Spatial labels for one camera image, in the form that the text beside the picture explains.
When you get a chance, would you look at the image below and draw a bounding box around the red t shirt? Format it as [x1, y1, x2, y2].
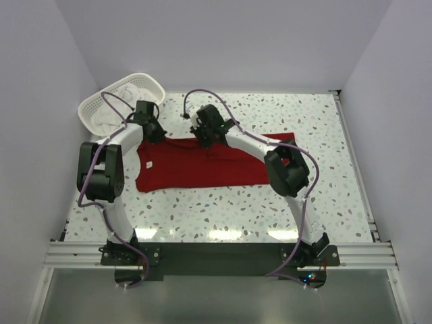
[135, 132, 296, 193]

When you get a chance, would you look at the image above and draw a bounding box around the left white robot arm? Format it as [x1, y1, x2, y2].
[76, 101, 166, 246]

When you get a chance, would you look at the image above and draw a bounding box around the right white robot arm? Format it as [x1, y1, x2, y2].
[190, 105, 329, 258]

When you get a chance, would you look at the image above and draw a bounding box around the white cloth in basket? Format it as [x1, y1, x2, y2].
[91, 83, 157, 135]

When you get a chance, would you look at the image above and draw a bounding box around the white plastic laundry basket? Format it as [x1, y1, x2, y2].
[78, 73, 165, 137]

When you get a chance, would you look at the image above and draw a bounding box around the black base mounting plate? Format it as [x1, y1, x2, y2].
[99, 238, 340, 281]

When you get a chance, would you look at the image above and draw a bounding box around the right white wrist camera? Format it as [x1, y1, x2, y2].
[190, 113, 201, 130]

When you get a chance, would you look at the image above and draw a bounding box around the aluminium front rail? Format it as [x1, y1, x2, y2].
[43, 242, 399, 270]

